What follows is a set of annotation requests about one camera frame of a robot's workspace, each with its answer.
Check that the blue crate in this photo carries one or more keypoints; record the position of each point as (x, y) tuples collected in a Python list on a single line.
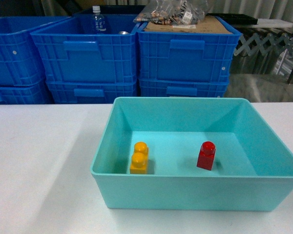
[(168, 88), (90, 93), (202, 53), (37, 93), (20, 61), (71, 52)]

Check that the white foam board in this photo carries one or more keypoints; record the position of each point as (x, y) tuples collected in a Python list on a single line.
[(273, 23)]

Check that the blue crate top right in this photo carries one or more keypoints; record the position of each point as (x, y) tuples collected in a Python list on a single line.
[(202, 53)]

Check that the black tray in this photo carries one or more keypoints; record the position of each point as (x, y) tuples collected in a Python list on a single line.
[(240, 19)]

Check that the blue crate bottom middle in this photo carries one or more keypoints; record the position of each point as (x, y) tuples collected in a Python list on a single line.
[(90, 93)]

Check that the red toy block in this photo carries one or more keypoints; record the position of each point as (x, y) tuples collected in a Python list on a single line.
[(206, 155)]

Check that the blue crate top left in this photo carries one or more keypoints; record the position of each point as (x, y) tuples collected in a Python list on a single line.
[(20, 61)]

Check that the turquoise plastic box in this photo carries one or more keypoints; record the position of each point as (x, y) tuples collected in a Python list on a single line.
[(252, 168)]

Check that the expandable roller conveyor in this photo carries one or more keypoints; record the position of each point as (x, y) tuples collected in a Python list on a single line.
[(259, 49)]

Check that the silver metal can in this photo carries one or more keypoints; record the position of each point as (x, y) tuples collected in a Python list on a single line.
[(123, 33)]

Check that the blue crate bottom left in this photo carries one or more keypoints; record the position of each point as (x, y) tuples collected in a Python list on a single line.
[(37, 93)]

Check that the clear bag of parts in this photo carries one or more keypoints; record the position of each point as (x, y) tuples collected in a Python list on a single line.
[(174, 12)]

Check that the brown cardboard sheet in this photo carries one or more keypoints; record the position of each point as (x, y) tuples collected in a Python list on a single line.
[(190, 26)]

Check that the yellow toy block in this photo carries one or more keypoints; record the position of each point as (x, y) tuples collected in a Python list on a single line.
[(139, 159)]

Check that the clear plastic water bottle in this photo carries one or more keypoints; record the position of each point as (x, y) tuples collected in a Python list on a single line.
[(98, 21)]

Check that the blue crate top middle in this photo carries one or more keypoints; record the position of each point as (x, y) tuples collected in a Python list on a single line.
[(71, 52)]

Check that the blue crate bottom right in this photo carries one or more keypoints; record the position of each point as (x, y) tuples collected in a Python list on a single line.
[(168, 88)]

